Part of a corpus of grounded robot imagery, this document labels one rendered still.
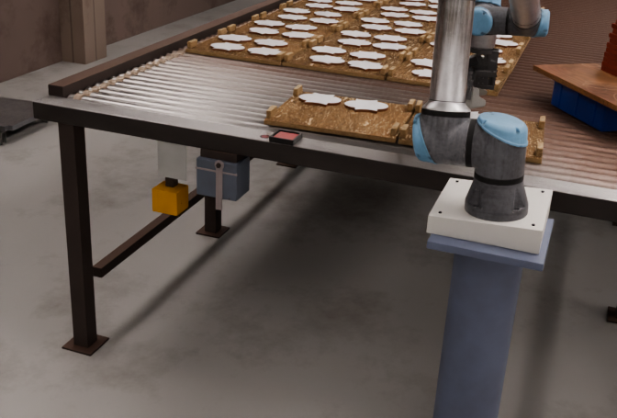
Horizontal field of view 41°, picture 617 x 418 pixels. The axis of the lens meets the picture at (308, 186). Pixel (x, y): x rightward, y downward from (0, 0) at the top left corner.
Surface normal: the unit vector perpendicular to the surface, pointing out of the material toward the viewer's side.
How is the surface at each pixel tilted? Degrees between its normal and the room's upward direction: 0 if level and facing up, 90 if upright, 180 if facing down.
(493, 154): 90
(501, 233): 90
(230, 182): 90
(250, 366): 0
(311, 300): 0
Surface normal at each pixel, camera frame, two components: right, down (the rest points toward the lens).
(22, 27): 0.94, 0.18
